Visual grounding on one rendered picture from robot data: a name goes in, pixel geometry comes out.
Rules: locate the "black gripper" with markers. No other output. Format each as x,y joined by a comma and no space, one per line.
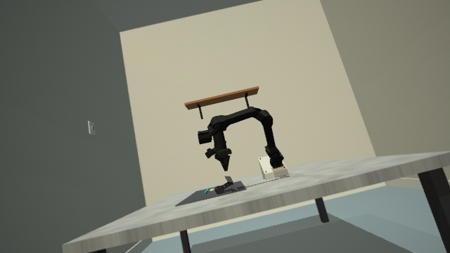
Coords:
223,153

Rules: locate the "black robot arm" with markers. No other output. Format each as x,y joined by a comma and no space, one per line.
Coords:
219,124

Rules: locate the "dark grey rectangular mat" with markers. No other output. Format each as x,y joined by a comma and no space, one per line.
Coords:
198,195

